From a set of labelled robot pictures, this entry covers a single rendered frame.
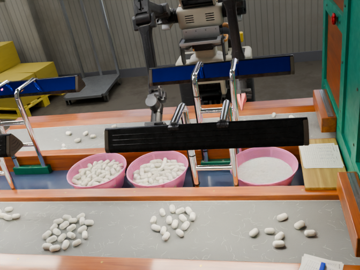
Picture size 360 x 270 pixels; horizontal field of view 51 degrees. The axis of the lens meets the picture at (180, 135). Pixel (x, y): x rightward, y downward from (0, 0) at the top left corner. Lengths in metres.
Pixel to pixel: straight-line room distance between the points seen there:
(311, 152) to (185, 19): 1.19
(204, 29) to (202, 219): 1.32
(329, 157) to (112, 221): 0.85
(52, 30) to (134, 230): 4.37
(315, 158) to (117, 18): 3.90
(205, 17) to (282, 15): 2.48
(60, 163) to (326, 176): 1.23
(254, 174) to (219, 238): 0.37
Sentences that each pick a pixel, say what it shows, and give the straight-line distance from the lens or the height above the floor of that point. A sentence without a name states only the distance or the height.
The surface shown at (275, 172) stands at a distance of 1.55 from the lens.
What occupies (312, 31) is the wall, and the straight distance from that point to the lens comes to 4.82.
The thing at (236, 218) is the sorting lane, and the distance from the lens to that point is 1.33.
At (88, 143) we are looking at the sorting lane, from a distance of 2.01.
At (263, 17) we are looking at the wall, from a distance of 4.74.
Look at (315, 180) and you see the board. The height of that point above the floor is 0.78.
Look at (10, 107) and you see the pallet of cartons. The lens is 4.82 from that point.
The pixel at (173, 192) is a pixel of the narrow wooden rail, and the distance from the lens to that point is 1.44.
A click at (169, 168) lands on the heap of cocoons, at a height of 0.74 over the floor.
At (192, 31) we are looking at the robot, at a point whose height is 1.09.
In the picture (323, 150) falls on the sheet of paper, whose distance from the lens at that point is 1.59.
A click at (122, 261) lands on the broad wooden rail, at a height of 0.77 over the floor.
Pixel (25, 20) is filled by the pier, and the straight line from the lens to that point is 5.45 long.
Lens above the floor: 1.62
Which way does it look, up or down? 28 degrees down
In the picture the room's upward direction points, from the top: 10 degrees counter-clockwise
